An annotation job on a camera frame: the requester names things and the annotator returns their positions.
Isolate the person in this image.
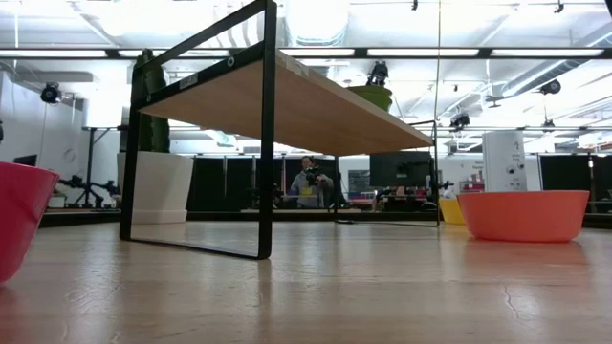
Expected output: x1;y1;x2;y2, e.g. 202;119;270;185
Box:
289;155;336;209

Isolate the green plastic bowl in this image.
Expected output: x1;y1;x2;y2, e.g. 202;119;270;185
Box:
346;85;394;112

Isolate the red storage shelf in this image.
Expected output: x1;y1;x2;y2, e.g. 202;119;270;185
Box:
458;179;485;195

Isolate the green cactus plant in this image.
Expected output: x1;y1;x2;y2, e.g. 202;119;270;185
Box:
136;49;171;154

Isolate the white cylindrical device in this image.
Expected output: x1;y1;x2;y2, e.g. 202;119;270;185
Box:
481;130;528;193

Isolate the black room divider panel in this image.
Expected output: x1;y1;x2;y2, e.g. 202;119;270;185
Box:
186;157;339;212
538;153;612;214

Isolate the black ceiling camera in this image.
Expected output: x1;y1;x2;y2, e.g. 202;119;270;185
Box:
538;78;563;96
39;82;62;105
366;60;389;88
448;112;472;131

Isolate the orange plastic bowl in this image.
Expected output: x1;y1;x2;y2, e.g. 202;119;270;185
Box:
456;189;591;244

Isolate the black computer monitor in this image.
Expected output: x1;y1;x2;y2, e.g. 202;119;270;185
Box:
369;151;433;188

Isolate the black frame wooden shelf rack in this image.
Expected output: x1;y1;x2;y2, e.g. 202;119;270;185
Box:
118;0;440;262

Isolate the red plastic bowl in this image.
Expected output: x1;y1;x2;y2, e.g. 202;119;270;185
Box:
0;161;61;284

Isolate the yellow plastic bowl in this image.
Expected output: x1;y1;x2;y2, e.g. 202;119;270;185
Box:
438;197;466;226

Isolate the white planter pot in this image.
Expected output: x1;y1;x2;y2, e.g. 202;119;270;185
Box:
117;151;195;225

